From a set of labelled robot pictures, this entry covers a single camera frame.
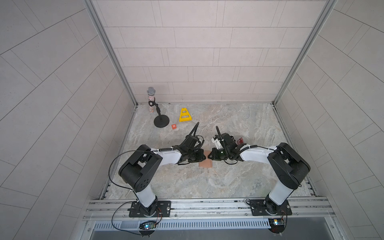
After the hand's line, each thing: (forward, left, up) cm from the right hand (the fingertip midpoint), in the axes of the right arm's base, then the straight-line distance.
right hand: (207, 158), depth 87 cm
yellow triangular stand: (+30, +16, +2) cm, 34 cm away
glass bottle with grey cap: (+29, +30, +29) cm, 51 cm away
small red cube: (+24, +21, +1) cm, 32 cm away
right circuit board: (-34, -29, -3) cm, 45 cm away
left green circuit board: (-31, +29, +2) cm, 43 cm away
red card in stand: (+8, -22, +4) cm, 23 cm away
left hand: (+1, -1, 0) cm, 2 cm away
